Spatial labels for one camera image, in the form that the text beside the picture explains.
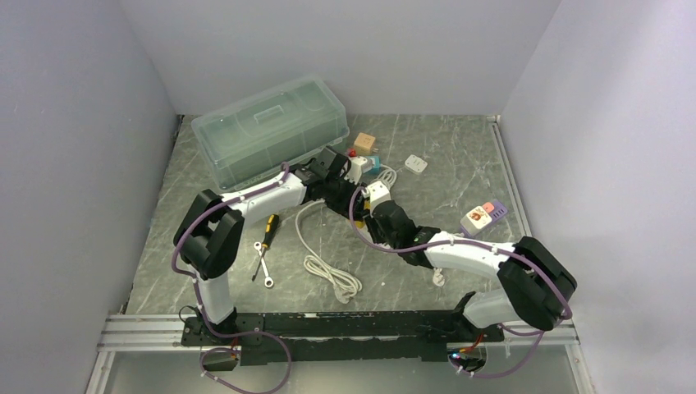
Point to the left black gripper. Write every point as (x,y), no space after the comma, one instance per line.
(345,197)

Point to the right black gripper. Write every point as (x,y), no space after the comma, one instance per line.
(375,218)

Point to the white power strip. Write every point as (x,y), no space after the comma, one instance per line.
(370,232)

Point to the teal power strip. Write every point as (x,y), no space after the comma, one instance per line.
(374,165)

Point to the beige cube plug adapter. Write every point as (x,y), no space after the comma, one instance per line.
(364,144)

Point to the white plug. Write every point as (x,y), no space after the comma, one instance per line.
(416,164)

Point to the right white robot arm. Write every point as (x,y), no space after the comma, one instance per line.
(532,285)

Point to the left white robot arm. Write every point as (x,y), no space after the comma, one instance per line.
(208,239)

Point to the white cube socket red print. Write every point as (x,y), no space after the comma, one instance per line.
(475,221)

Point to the yellow black screwdriver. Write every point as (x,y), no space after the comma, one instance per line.
(270,230)

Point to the clear plastic storage box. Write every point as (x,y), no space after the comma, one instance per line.
(249,139)

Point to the purple power strip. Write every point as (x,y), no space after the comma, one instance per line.
(495,209)

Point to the silver combination wrench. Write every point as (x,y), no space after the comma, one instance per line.
(262,266)

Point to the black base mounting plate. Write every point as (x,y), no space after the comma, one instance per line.
(426,335)

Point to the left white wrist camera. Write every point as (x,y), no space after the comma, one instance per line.
(359,165)

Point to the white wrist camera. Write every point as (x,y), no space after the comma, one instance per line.
(359,165)
(376,193)

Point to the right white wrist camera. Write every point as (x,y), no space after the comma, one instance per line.
(376,193)

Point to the aluminium frame rail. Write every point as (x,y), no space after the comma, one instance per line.
(336,301)

